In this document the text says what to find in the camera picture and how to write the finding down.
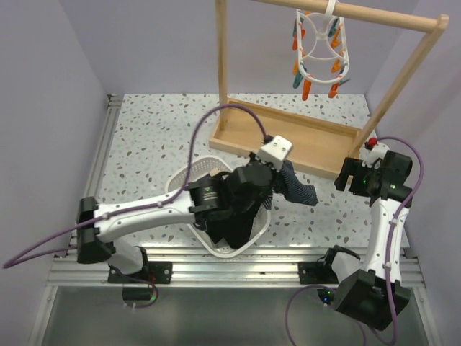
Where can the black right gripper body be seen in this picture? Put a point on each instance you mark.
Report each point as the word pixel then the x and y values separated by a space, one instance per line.
pixel 362 179

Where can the navy striped underwear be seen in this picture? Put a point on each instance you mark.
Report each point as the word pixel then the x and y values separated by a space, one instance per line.
pixel 293 190

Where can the black underwear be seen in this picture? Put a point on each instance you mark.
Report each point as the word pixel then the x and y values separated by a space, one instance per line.
pixel 235 231

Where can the navy underwear with beige band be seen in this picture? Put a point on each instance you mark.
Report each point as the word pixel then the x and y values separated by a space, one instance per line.
pixel 213 173

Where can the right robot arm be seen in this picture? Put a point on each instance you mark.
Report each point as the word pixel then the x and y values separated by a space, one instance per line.
pixel 370 289

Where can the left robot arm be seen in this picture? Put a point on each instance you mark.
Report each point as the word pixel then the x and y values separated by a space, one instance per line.
pixel 225 205

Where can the white round clip hanger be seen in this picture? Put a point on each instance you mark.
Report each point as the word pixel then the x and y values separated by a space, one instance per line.
pixel 319 41

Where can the wooden clothes rack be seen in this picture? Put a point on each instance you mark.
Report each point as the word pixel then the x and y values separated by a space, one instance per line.
pixel 314 146

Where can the white perforated plastic basket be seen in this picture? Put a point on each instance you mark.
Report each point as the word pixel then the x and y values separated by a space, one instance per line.
pixel 201 166

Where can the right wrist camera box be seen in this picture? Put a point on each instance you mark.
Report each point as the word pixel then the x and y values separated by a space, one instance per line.
pixel 376 152

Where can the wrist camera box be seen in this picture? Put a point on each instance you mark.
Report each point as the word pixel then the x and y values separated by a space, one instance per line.
pixel 376 152
pixel 274 151

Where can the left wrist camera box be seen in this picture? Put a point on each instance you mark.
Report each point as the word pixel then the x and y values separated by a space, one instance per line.
pixel 274 151

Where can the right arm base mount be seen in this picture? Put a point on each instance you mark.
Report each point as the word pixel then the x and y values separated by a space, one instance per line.
pixel 315 273

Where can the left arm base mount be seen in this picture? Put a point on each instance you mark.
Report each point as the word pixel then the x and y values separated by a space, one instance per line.
pixel 139 290

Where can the aluminium frame rails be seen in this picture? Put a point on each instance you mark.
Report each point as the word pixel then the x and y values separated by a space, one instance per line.
pixel 161 123

